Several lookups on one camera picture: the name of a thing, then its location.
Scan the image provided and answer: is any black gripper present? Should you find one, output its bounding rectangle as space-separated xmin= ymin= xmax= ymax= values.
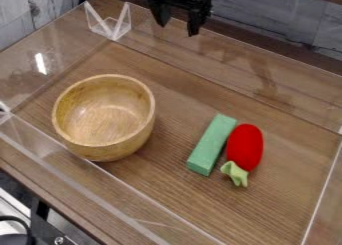
xmin=146 ymin=0 xmax=212 ymax=36

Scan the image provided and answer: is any red plush fruit green leaf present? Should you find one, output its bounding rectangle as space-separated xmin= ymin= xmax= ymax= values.
xmin=220 ymin=124 xmax=264 ymax=187

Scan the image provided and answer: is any wooden bowl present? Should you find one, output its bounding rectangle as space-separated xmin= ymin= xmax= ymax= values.
xmin=50 ymin=74 xmax=156 ymax=162

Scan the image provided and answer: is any green rectangular block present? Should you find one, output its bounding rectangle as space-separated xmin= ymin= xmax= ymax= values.
xmin=185 ymin=114 xmax=236 ymax=176

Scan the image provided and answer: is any black metal table leg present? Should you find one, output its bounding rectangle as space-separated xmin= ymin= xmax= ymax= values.
xmin=30 ymin=196 xmax=50 ymax=221

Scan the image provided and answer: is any clear acrylic corner bracket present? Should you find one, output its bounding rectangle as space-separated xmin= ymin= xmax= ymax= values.
xmin=84 ymin=1 xmax=132 ymax=41

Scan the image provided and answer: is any clear acrylic tray wall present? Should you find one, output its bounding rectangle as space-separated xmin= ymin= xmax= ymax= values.
xmin=0 ymin=102 xmax=342 ymax=245

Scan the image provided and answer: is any black cable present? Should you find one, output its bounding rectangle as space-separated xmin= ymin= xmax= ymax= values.
xmin=0 ymin=215 xmax=34 ymax=245

